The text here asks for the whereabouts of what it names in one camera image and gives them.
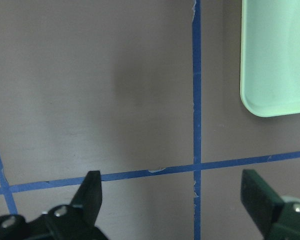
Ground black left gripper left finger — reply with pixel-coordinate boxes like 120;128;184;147
0;170;108;240

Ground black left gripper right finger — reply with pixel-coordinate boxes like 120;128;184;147
240;169;300;240

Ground light green plastic tray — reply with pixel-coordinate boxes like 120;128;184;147
240;0;300;118

